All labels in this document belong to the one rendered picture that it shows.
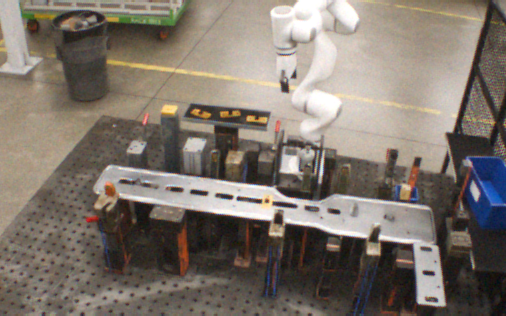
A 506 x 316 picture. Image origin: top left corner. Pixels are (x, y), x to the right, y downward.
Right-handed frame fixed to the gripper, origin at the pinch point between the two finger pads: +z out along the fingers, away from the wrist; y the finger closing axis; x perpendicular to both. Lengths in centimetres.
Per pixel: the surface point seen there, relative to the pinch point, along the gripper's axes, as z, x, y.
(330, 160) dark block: 31.6, 17.2, 5.7
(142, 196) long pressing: 29, -48, 45
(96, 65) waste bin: 113, -223, -137
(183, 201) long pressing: 32, -32, 41
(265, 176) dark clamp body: 38.5, -8.2, 14.6
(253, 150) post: 28.8, -14.0, 10.4
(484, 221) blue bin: 40, 82, 16
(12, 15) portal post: 82, -334, -163
